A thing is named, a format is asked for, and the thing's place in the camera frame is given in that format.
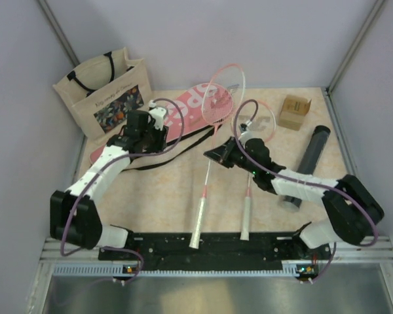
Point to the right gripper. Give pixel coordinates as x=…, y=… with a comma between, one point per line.
x=223, y=154

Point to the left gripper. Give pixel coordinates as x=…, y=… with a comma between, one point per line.
x=161, y=137

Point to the pink racket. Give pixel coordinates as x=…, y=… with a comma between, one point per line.
x=224, y=92
x=245, y=227

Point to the pink racket cover bag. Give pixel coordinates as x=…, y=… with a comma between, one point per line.
x=196, y=131

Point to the black shuttlecock tube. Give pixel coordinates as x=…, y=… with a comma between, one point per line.
x=309, y=162

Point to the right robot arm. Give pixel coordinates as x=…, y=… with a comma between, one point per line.
x=352, y=212

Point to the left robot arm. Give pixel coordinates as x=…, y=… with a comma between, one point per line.
x=74, y=218

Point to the beige floral tote bag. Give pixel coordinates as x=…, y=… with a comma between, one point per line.
x=99, y=92

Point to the small cardboard box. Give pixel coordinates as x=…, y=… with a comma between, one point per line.
x=293, y=112

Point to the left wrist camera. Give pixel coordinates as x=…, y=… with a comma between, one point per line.
x=158, y=114

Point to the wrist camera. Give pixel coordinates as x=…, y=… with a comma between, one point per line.
x=158, y=114
x=245, y=133

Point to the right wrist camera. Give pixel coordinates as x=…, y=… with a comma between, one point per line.
x=245, y=133

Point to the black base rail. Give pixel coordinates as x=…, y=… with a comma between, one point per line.
x=221, y=251

